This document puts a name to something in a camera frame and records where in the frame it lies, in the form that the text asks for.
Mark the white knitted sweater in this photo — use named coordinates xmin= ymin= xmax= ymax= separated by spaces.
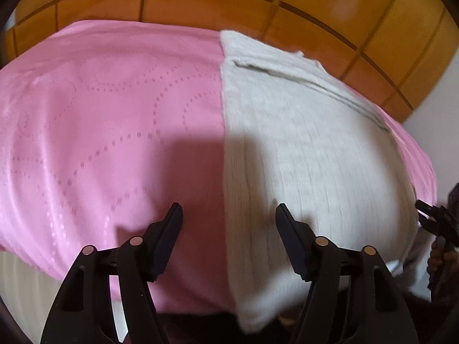
xmin=220 ymin=30 xmax=437 ymax=333

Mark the person's right hand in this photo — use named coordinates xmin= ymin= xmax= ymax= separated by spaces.
xmin=427 ymin=237 xmax=458 ymax=297

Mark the pink bedspread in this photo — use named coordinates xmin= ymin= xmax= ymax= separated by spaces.
xmin=0 ymin=19 xmax=439 ymax=316

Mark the wooden panelled headboard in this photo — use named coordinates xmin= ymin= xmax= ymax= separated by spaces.
xmin=1 ymin=0 xmax=458 ymax=121

